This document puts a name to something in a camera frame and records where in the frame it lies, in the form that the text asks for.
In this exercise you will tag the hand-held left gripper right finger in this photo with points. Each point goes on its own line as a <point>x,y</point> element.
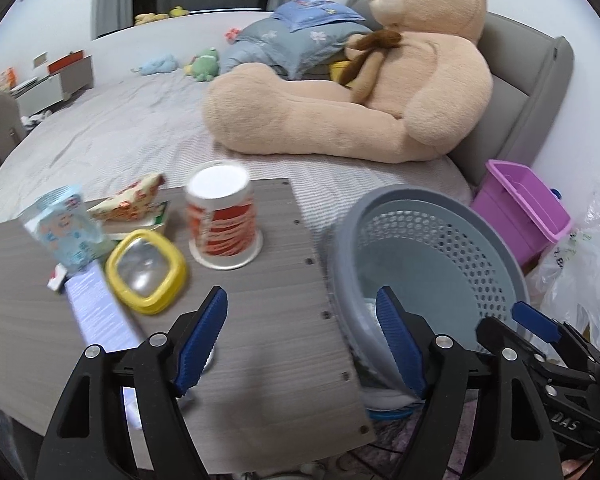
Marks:
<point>400,340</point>

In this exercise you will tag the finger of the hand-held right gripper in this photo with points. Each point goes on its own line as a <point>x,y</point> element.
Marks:
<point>532,317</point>
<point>500,335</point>

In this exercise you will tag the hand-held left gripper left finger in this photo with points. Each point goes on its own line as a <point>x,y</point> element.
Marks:
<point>202,335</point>

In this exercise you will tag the yellow square lidded container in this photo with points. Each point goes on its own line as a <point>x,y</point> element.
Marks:
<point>172,272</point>

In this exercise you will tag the grey perforated plastic basket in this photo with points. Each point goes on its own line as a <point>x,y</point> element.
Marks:
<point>430,240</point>

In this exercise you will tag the small white printed box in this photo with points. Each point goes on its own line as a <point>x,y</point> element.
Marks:
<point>97,310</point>

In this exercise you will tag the red and white paper cup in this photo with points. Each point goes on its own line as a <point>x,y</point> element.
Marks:
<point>225,225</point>

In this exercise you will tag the light blue printed pouch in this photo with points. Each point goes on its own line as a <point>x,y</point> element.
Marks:
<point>65,230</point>

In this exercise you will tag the person's right hand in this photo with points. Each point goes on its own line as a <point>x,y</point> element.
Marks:
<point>582,471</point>

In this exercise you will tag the clear plastic bag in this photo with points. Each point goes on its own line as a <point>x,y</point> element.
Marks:
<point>580,260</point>

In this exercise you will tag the purple floral cloth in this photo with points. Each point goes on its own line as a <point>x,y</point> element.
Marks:
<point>395,442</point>

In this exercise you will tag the purple plastic bin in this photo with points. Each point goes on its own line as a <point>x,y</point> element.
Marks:
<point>520,210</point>

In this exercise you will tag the flat green and white box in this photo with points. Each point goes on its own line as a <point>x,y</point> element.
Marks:
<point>157,221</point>

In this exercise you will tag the red and yellow snack packet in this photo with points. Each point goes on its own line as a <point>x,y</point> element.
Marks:
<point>130,200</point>

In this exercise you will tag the bed with grey sheet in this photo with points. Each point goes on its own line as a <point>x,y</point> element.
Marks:
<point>105,135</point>

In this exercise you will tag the grey padded headboard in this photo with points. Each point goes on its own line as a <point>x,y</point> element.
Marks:
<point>520,85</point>

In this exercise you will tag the large beige teddy bear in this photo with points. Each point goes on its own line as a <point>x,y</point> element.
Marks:
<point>330,110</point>

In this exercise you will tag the green frog plush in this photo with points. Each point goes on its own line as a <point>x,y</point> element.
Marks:
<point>202,65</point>

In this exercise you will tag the light blue plush toy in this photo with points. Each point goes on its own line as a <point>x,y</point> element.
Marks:
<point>155,66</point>

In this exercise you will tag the small brown plush toy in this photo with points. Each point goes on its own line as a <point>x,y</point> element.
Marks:
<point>370,65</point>

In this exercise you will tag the white drawer cabinet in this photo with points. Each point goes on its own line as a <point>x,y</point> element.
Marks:
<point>45,90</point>

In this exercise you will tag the grey blue flowered pillow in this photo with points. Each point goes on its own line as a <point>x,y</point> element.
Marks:
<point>280,50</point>

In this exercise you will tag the grey chair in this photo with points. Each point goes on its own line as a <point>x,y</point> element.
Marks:
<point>0,120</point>

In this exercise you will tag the small red toy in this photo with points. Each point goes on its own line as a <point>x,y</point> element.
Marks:
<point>231,35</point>

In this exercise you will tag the yellow plush toy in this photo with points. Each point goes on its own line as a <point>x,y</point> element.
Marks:
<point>150,19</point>
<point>179,11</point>

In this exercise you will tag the blue patterned pillow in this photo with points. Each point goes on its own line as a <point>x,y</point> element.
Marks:
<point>315,12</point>

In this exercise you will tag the wall outlet plate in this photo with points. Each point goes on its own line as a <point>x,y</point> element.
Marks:
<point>40,59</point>

